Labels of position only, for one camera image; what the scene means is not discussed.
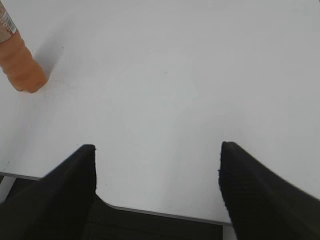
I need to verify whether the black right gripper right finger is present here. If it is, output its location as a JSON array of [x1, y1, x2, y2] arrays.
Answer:
[[218, 141, 320, 240]]

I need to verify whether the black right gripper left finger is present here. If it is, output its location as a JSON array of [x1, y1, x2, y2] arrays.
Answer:
[[0, 144, 97, 240]]

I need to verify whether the orange soda plastic bottle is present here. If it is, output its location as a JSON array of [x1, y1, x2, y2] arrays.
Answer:
[[0, 4, 48, 93]]

